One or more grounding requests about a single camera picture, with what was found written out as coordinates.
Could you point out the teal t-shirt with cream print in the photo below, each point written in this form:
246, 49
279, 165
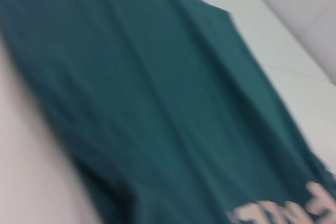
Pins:
144, 90

